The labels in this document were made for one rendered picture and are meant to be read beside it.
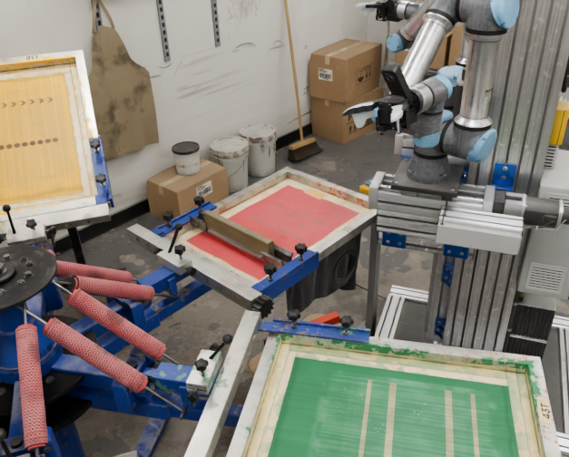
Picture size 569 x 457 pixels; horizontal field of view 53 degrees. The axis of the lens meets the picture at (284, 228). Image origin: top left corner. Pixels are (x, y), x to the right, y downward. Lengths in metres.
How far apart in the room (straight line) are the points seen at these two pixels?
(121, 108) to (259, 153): 1.24
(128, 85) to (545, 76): 2.78
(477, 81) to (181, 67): 2.91
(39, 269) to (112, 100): 2.52
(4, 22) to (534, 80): 2.80
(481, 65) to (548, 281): 0.93
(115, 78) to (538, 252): 2.84
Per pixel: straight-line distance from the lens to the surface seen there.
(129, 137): 4.19
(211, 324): 3.36
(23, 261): 1.73
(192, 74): 4.50
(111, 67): 4.03
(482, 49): 1.84
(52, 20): 3.85
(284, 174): 2.70
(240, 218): 2.43
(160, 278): 1.98
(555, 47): 2.07
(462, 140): 1.92
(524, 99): 2.12
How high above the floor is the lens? 2.19
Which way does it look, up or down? 32 degrees down
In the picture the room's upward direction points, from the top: 2 degrees counter-clockwise
